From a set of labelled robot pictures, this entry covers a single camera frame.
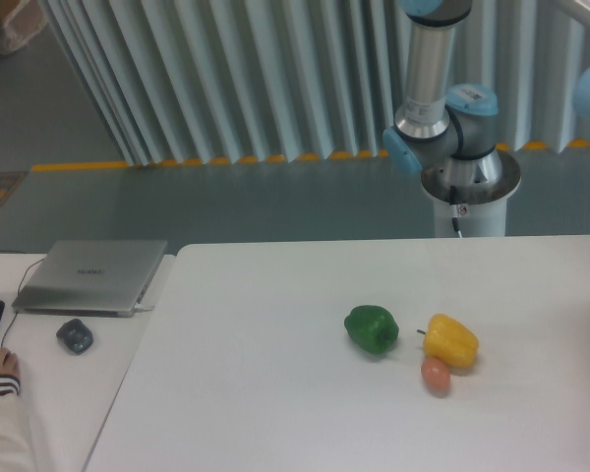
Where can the white folding partition screen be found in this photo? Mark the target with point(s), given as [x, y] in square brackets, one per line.
[231, 79]

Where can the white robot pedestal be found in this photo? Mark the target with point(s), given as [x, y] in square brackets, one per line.
[469, 197]

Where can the green bell pepper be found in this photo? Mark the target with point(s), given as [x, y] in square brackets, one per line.
[372, 328]

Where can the silver closed laptop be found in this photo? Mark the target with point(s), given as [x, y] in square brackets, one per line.
[104, 278]

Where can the brown egg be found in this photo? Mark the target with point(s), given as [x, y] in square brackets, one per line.
[435, 374]

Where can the yellow bell pepper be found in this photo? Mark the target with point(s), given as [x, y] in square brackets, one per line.
[449, 340]

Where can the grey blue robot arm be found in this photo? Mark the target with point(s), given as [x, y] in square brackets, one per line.
[432, 98]

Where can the person's hand on mouse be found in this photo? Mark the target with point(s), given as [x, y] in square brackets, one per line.
[9, 364]

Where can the white striped sleeve forearm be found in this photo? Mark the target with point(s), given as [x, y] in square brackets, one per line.
[16, 447]

